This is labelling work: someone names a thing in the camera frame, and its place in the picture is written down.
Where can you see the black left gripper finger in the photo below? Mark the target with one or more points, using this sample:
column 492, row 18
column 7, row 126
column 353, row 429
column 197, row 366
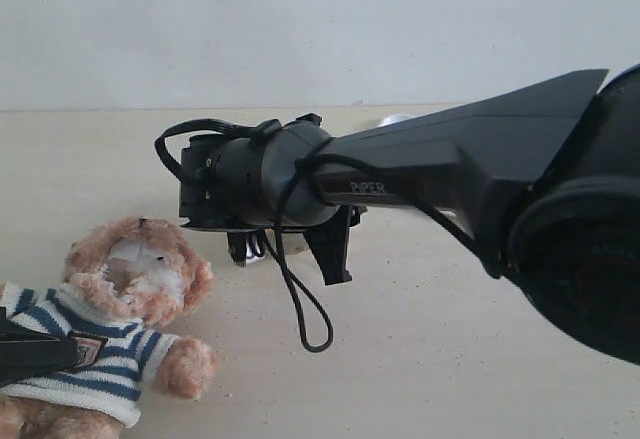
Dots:
column 26, row 353

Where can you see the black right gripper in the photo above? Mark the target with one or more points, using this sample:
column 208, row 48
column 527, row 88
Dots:
column 249, row 178

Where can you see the beige teddy bear striped sweater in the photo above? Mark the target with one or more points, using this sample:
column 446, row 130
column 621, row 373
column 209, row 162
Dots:
column 121, row 285

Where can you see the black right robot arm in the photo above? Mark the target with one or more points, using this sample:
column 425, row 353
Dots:
column 541, row 184

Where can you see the steel bowl of yellow grain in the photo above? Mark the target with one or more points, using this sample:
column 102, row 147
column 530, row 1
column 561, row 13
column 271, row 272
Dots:
column 293, row 243

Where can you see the white rectangular plastic tray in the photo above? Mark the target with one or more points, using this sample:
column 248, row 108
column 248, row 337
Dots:
column 398, row 118

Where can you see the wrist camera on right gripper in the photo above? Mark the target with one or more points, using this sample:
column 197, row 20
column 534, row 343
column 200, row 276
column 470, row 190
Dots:
column 246, row 248

